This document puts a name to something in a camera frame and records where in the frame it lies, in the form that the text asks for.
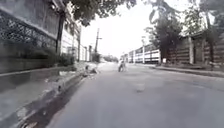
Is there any person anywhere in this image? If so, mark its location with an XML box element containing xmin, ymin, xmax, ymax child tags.
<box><xmin>117</xmin><ymin>57</ymin><xmax>128</xmax><ymax>73</ymax></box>

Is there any utility pole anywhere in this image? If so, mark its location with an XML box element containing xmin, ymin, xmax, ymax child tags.
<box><xmin>93</xmin><ymin>27</ymin><xmax>103</xmax><ymax>54</ymax></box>

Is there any white panel fence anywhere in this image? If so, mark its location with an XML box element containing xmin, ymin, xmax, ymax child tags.
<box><xmin>120</xmin><ymin>45</ymin><xmax>162</xmax><ymax>65</ymax></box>

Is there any grey concrete road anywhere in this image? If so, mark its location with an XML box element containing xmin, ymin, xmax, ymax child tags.
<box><xmin>45</xmin><ymin>61</ymin><xmax>224</xmax><ymax>128</ymax></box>

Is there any overhanging tree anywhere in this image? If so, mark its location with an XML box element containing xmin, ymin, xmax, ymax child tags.
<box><xmin>63</xmin><ymin>0</ymin><xmax>138</xmax><ymax>28</ymax></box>

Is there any row of tall trees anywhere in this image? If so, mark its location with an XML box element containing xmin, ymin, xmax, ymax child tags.
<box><xmin>143</xmin><ymin>0</ymin><xmax>224</xmax><ymax>64</ymax></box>

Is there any dark roadside gutter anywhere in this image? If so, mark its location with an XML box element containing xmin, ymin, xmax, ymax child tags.
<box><xmin>14</xmin><ymin>73</ymin><xmax>88</xmax><ymax>128</ymax></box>

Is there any concrete pavement strip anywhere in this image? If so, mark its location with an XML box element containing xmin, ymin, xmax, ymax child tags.
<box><xmin>133</xmin><ymin>62</ymin><xmax>224</xmax><ymax>79</ymax></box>

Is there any raised concrete pavement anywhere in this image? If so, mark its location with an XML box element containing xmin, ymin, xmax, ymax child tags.
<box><xmin>0</xmin><ymin>62</ymin><xmax>98</xmax><ymax>128</ymax></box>

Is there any brown slatted wall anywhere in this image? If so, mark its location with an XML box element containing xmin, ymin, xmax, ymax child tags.
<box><xmin>161</xmin><ymin>30</ymin><xmax>224</xmax><ymax>66</ymax></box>

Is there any long grey boundary wall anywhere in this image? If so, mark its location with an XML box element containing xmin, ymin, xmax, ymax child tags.
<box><xmin>0</xmin><ymin>0</ymin><xmax>93</xmax><ymax>75</ymax></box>

